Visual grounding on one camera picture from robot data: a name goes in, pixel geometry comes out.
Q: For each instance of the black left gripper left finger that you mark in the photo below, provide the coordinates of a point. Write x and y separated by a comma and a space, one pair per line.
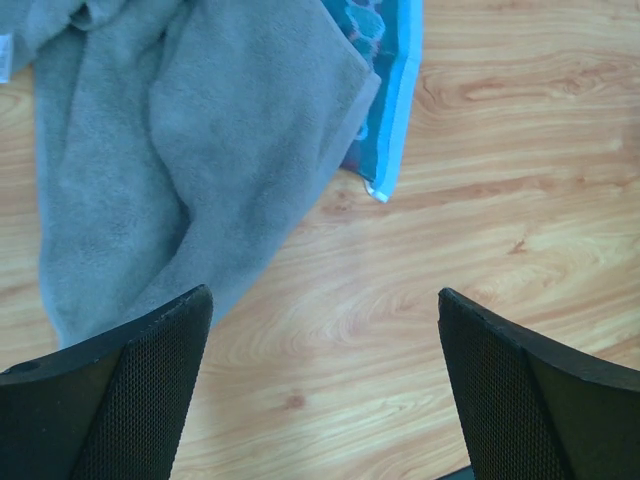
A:
111, 407

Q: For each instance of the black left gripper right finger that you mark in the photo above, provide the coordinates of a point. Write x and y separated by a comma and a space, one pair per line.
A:
531, 407

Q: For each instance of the grey terry towel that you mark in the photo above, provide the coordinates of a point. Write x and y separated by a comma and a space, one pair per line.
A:
178, 143

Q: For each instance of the blue patterned towel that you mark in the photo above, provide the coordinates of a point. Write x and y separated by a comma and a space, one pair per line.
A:
388, 35

